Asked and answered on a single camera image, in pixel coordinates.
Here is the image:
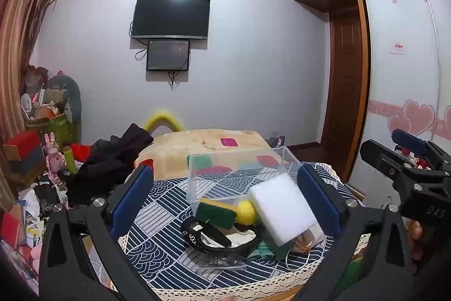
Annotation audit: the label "green cloth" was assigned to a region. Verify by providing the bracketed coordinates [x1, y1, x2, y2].
[247, 238, 294, 261]

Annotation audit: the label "red sponge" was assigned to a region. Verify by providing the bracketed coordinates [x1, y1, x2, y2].
[256, 155, 281, 167]

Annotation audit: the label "bamboo bed mat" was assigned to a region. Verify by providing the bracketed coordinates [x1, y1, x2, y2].
[134, 129, 274, 182]

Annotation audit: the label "brown wooden door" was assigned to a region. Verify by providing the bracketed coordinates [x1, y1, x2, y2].
[322, 10, 366, 151]

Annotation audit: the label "green and yellow scouring sponge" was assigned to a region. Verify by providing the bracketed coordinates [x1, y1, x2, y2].
[195, 197, 237, 230]

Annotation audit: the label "black wall television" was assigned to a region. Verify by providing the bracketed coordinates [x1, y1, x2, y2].
[131, 0, 211, 41]

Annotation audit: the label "white cable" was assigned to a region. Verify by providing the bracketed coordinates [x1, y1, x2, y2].
[285, 245, 313, 274]

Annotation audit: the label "red cloth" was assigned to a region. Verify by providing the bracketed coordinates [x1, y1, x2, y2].
[72, 144, 94, 162]

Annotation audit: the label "white foam sponge block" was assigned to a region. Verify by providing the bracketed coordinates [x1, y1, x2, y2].
[249, 171, 318, 247]

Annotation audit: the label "magenta sponge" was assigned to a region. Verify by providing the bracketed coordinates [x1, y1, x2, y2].
[195, 166, 233, 177]

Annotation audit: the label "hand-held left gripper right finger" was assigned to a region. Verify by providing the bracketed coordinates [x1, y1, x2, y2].
[292, 163, 414, 301]

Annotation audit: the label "small black monitor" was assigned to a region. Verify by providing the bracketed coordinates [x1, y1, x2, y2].
[146, 39, 191, 72]

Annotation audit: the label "white cloth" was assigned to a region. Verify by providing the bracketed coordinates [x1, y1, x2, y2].
[201, 229, 258, 247]

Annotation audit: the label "person's right hand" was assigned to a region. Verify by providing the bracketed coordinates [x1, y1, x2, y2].
[405, 220, 428, 263]

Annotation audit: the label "yellow soft ball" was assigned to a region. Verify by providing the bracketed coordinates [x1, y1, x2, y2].
[235, 200, 258, 226]

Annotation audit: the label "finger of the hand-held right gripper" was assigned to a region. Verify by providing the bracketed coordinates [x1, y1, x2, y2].
[391, 129, 441, 162]
[360, 139, 417, 183]

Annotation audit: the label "clear plastic box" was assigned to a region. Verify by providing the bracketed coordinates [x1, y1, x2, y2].
[187, 146, 304, 228]

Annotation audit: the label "black clothes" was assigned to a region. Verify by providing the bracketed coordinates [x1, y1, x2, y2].
[65, 123, 155, 208]

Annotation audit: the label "red box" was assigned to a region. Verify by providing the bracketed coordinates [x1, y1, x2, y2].
[3, 131, 45, 161]

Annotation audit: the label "green cardboard box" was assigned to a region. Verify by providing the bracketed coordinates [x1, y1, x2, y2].
[26, 114, 74, 147]

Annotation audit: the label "striped brown curtain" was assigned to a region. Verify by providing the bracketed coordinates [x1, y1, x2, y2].
[0, 0, 65, 132]

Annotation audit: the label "white heart-print wardrobe door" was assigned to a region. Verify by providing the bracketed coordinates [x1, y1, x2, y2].
[356, 0, 451, 189]

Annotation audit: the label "pink rabbit toy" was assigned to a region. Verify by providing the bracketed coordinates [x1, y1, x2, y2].
[44, 132, 66, 182]

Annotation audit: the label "green cylinder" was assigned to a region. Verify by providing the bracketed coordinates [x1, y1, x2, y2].
[63, 146, 79, 175]

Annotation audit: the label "yellow curved cushion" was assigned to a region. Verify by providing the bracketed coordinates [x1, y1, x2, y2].
[143, 109, 186, 133]

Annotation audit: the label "blue patterned tablecloth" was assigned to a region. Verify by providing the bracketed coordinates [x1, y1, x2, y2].
[118, 162, 367, 301]

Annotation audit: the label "green basket of toys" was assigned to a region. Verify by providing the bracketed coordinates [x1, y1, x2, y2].
[47, 75, 83, 144]

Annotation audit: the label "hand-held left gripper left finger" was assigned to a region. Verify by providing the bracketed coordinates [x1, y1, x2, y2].
[39, 163, 159, 301]

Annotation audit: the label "pile of clutter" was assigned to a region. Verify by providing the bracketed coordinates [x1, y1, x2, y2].
[0, 177, 71, 289]

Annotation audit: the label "clear plastic bag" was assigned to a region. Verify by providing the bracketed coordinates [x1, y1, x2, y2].
[197, 249, 247, 270]

